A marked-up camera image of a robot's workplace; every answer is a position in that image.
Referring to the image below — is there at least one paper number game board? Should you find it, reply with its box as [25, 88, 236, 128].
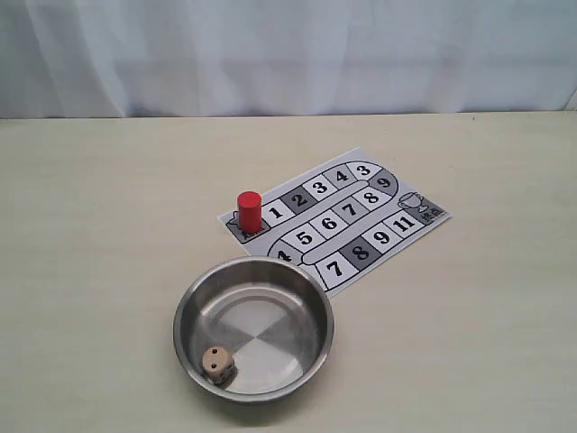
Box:
[219, 148, 451, 296]

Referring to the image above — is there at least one white backdrop curtain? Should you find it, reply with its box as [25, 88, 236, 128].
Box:
[1, 1, 576, 118]

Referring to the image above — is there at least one wooden die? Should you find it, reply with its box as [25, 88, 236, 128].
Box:
[201, 345, 236, 385]

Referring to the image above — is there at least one red cylinder game piece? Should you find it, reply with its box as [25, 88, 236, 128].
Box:
[237, 190, 262, 234]

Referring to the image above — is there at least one steel round bowl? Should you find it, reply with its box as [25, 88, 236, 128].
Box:
[172, 256, 334, 404]

